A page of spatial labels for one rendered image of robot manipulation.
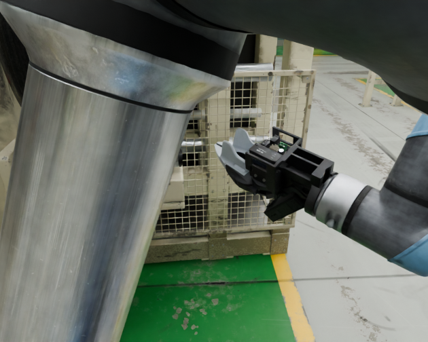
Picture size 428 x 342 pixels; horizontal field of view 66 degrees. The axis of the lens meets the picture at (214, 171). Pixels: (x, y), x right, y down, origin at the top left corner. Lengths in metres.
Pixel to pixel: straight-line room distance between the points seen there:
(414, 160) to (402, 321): 1.36
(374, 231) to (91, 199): 0.36
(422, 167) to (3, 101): 0.79
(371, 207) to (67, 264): 0.36
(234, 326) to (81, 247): 1.39
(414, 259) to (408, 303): 1.39
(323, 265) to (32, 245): 1.74
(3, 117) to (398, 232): 0.79
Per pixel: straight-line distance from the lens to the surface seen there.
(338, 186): 0.46
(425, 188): 0.44
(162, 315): 1.59
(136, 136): 0.16
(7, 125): 0.88
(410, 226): 0.45
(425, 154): 0.44
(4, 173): 0.80
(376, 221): 0.45
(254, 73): 1.22
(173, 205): 0.79
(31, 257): 0.19
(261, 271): 1.77
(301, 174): 0.47
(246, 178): 0.53
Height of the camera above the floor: 1.23
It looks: 28 degrees down
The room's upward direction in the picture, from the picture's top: straight up
